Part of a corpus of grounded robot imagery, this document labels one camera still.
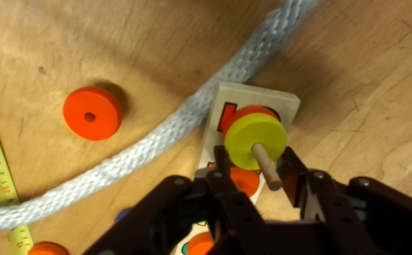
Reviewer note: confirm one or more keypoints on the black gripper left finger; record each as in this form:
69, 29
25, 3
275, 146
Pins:
239, 228

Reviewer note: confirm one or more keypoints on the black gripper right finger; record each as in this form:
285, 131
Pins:
329, 226

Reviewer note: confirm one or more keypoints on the yellow ring disc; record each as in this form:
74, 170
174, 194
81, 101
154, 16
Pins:
239, 145

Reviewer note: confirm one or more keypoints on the wooden peg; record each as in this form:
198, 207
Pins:
267, 166

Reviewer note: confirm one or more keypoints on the wooden peg board toy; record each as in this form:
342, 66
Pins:
229, 100

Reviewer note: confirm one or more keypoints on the orange disc on peg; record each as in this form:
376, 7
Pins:
253, 117

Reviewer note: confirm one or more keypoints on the orange disc on table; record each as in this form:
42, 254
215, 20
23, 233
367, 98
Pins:
93, 114

